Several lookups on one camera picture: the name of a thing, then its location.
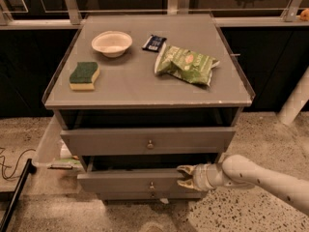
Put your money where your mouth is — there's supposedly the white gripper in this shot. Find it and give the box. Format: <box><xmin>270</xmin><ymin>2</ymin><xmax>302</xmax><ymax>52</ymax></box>
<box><xmin>177</xmin><ymin>163</ymin><xmax>224</xmax><ymax>191</ymax></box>

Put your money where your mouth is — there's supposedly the grey drawer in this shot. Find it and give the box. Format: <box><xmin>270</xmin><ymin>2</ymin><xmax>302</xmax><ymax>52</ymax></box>
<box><xmin>98</xmin><ymin>191</ymin><xmax>206</xmax><ymax>200</ymax></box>
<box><xmin>61</xmin><ymin>127</ymin><xmax>235</xmax><ymax>156</ymax></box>
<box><xmin>78</xmin><ymin>154</ymin><xmax>217</xmax><ymax>195</ymax></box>

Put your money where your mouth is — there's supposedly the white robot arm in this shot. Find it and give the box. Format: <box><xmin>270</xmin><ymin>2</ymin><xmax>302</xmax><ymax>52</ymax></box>
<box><xmin>177</xmin><ymin>155</ymin><xmax>309</xmax><ymax>215</ymax></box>

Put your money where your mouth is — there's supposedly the grey bottom drawer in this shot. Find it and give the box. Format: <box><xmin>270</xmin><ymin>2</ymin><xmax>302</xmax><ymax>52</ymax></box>
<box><xmin>98</xmin><ymin>191</ymin><xmax>206</xmax><ymax>200</ymax></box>

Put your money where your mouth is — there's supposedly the grey drawer cabinet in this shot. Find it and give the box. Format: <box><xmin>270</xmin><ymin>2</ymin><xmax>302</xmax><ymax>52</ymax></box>
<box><xmin>42</xmin><ymin>13</ymin><xmax>256</xmax><ymax>201</ymax></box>

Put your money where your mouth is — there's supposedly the grey top drawer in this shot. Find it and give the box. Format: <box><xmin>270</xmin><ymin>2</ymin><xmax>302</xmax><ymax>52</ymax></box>
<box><xmin>61</xmin><ymin>127</ymin><xmax>235</xmax><ymax>156</ymax></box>

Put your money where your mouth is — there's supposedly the green chip bag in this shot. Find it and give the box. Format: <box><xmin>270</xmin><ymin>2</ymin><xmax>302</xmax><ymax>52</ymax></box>
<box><xmin>154</xmin><ymin>43</ymin><xmax>220</xmax><ymax>86</ymax></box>

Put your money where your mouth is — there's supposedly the white table leg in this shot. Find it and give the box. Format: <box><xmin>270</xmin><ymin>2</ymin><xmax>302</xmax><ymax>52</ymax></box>
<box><xmin>278</xmin><ymin>67</ymin><xmax>309</xmax><ymax>125</ymax></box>

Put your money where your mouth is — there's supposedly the dark blue snack packet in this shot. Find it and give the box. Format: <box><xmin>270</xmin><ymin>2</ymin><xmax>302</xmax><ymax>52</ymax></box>
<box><xmin>142</xmin><ymin>35</ymin><xmax>166</xmax><ymax>52</ymax></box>

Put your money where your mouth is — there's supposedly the clear plastic bin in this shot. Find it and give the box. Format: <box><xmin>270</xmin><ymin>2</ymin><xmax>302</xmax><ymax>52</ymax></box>
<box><xmin>32</xmin><ymin>117</ymin><xmax>82</xmax><ymax>170</ymax></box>

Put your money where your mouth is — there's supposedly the green yellow sponge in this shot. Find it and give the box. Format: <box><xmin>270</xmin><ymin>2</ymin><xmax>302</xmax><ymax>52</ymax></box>
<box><xmin>70</xmin><ymin>62</ymin><xmax>99</xmax><ymax>91</ymax></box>

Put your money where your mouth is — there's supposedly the white paper bowl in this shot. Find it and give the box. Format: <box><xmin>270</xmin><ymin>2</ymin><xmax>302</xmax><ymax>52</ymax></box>
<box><xmin>92</xmin><ymin>31</ymin><xmax>132</xmax><ymax>58</ymax></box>

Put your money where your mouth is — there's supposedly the black metal bar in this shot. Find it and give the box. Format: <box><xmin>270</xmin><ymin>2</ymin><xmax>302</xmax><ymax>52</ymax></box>
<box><xmin>0</xmin><ymin>159</ymin><xmax>36</xmax><ymax>232</ymax></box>

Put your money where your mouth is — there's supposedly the orange fruit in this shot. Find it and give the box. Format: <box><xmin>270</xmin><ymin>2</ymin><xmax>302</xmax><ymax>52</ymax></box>
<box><xmin>300</xmin><ymin>9</ymin><xmax>309</xmax><ymax>21</ymax></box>

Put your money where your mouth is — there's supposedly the metal window rail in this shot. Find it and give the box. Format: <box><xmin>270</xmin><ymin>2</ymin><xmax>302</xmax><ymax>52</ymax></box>
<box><xmin>0</xmin><ymin>0</ymin><xmax>309</xmax><ymax>30</ymax></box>

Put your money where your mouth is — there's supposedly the black cable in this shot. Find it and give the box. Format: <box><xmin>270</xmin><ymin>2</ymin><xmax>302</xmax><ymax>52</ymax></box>
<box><xmin>0</xmin><ymin>147</ymin><xmax>37</xmax><ymax>181</ymax></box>

